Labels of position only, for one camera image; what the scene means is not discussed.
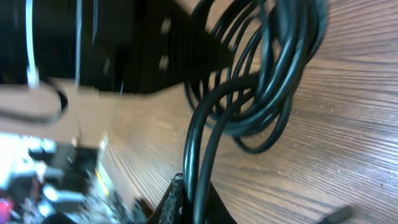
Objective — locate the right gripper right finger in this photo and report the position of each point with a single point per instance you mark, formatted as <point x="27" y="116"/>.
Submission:
<point x="216" y="211"/>

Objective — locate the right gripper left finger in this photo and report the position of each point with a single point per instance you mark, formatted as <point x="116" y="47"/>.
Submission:
<point x="169" y="209"/>

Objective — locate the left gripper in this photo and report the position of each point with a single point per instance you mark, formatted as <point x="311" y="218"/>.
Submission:
<point x="148" y="66"/>

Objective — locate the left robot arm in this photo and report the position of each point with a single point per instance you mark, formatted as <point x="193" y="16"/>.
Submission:
<point x="125" y="46"/>

